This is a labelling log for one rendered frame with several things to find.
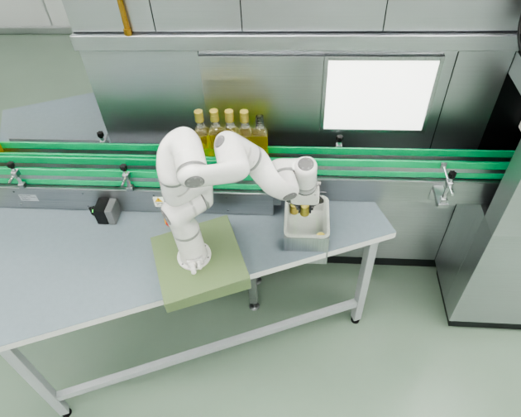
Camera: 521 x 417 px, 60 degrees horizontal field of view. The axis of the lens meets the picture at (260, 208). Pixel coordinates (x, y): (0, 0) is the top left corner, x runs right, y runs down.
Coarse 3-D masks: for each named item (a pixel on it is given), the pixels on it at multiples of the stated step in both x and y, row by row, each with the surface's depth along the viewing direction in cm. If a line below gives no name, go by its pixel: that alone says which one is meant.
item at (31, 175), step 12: (0, 168) 185; (24, 168) 184; (36, 168) 184; (0, 180) 190; (12, 180) 189; (24, 180) 189; (36, 180) 188; (48, 180) 188; (60, 180) 187; (72, 180) 186; (84, 180) 186; (96, 180) 186; (108, 180) 185; (120, 180) 185; (132, 180) 184; (144, 180) 184; (156, 180) 183; (240, 180) 180; (252, 180) 179
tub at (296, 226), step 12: (288, 204) 183; (324, 204) 185; (288, 216) 181; (300, 216) 187; (312, 216) 187; (324, 216) 182; (288, 228) 179; (300, 228) 182; (312, 228) 182; (324, 228) 179
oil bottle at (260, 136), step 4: (256, 128) 176; (264, 128) 176; (256, 132) 175; (260, 132) 175; (264, 132) 175; (256, 136) 176; (260, 136) 176; (264, 136) 176; (256, 140) 178; (260, 140) 177; (264, 140) 177; (256, 144) 179; (260, 144) 179; (264, 144) 179; (264, 148) 180; (268, 152) 187
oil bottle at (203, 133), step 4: (204, 124) 179; (196, 128) 177; (200, 128) 177; (204, 128) 177; (208, 128) 180; (196, 132) 177; (200, 132) 177; (204, 132) 177; (200, 136) 178; (204, 136) 178; (204, 140) 179; (208, 140) 181; (204, 144) 181; (208, 144) 181; (204, 148) 182; (208, 148) 183; (204, 152) 184; (208, 152) 184
